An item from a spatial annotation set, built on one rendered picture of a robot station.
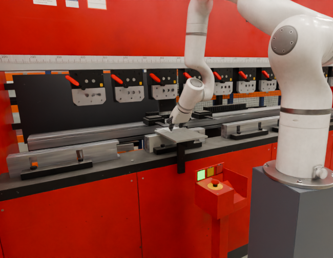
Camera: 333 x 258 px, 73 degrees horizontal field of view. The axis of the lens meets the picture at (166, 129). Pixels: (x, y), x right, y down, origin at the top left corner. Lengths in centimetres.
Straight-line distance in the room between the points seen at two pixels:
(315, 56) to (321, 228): 45
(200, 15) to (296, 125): 58
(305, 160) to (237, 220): 109
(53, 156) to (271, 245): 96
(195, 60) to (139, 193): 71
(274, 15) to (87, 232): 116
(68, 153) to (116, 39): 60
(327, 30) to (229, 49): 91
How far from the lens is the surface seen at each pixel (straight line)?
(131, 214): 126
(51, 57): 114
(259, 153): 163
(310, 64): 62
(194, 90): 101
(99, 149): 120
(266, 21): 77
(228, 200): 111
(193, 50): 101
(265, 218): 79
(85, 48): 115
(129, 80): 118
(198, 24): 101
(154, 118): 150
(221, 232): 126
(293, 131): 68
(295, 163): 70
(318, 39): 62
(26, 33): 115
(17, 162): 121
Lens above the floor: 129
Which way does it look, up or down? 13 degrees down
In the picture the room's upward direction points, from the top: 2 degrees counter-clockwise
